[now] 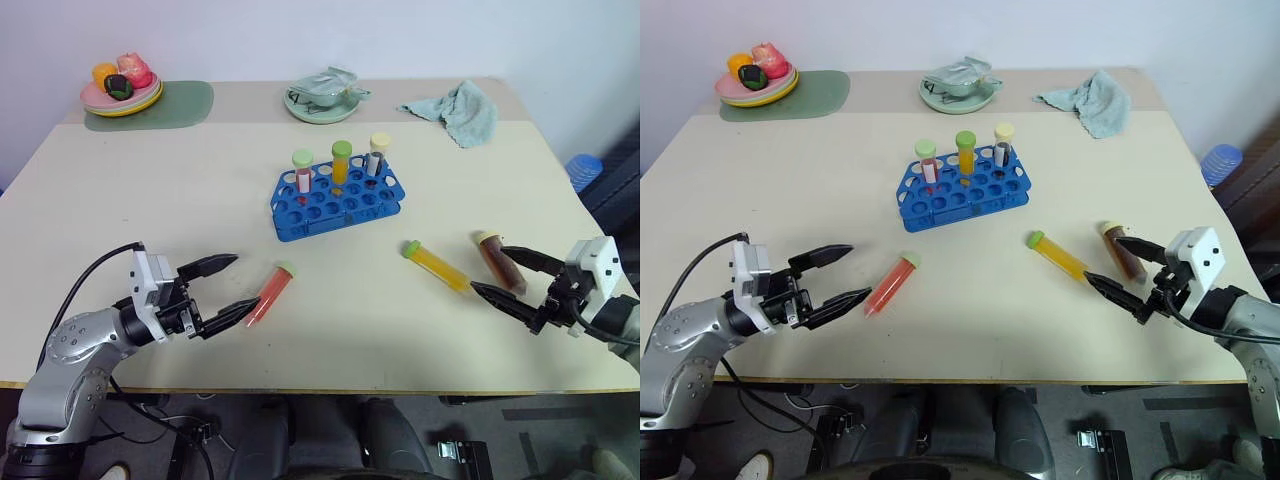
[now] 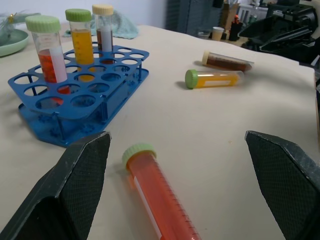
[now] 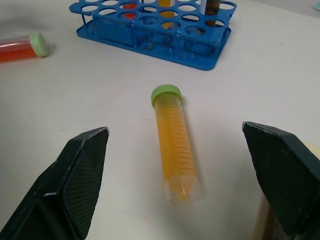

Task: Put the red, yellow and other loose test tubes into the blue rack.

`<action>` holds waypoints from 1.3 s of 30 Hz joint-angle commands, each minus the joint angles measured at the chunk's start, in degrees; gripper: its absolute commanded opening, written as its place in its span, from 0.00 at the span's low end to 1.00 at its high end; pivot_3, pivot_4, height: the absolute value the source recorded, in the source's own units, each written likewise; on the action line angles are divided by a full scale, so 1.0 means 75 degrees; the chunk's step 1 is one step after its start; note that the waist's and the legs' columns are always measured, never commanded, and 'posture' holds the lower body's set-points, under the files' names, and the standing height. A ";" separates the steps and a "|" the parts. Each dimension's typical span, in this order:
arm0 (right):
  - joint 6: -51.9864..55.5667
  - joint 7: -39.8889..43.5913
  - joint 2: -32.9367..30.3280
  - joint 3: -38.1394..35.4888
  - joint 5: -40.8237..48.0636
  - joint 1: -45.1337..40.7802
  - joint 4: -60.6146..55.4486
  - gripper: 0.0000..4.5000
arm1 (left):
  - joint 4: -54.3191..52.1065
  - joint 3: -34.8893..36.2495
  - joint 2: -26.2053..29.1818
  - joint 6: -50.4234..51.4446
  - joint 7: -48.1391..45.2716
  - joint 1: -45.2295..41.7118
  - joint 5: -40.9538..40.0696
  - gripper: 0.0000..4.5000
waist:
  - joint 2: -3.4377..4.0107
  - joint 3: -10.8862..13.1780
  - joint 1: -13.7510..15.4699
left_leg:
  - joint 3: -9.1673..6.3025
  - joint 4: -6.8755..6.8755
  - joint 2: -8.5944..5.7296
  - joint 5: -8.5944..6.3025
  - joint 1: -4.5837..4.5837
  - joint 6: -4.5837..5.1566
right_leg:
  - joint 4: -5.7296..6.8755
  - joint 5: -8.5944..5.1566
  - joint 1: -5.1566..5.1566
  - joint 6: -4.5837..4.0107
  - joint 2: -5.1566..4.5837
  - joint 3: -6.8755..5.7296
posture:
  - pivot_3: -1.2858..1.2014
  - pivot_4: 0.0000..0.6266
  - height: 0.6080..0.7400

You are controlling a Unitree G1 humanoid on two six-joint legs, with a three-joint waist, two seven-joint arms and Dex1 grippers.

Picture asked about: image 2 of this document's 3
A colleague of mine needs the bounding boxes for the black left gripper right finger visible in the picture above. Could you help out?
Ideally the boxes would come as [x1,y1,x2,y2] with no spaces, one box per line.
[244,130,320,240]

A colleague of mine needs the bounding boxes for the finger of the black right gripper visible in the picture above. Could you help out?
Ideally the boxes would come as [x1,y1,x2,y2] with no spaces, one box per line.
[259,25,315,53]
[237,17,286,40]

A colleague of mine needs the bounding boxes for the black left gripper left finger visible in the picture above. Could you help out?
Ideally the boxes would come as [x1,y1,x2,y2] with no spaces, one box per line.
[0,130,112,240]

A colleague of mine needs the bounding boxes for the brown liquid tube cream cap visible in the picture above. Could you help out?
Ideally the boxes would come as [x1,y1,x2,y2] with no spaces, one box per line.
[201,50,256,72]
[91,3,115,65]

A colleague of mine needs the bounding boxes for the yellow liquid tube green cap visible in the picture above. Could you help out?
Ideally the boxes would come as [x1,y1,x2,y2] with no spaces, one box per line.
[65,8,96,83]
[184,69,245,90]

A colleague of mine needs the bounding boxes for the red liquid tube green cap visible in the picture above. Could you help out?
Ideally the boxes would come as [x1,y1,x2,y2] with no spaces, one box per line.
[25,15,71,95]
[121,142,202,240]

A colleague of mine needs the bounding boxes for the blue tube rack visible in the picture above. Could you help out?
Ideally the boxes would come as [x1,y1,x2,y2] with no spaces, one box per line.
[7,45,150,148]

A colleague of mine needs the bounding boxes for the black bottle with orange top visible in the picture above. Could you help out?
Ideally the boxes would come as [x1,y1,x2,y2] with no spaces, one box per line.
[228,14,244,42]

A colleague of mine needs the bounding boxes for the brown cardboard box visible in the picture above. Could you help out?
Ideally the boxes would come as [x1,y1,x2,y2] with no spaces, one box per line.
[221,1,241,34]

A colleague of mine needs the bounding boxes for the paper cup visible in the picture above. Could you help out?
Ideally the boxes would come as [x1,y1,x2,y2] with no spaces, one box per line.
[211,26,225,42]

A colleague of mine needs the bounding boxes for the dark grey stacked crates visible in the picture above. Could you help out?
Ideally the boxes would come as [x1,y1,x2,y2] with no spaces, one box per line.
[165,0,224,35]

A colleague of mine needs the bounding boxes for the teal knitted cloth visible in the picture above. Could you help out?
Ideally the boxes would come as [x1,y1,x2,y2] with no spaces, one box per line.
[62,11,140,40]

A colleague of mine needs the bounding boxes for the pale green plate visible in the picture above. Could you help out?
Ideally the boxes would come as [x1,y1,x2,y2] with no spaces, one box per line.
[0,28,29,58]

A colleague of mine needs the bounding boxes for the pale green feathery decoration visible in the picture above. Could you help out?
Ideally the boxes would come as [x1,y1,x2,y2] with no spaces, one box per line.
[0,9,41,31]

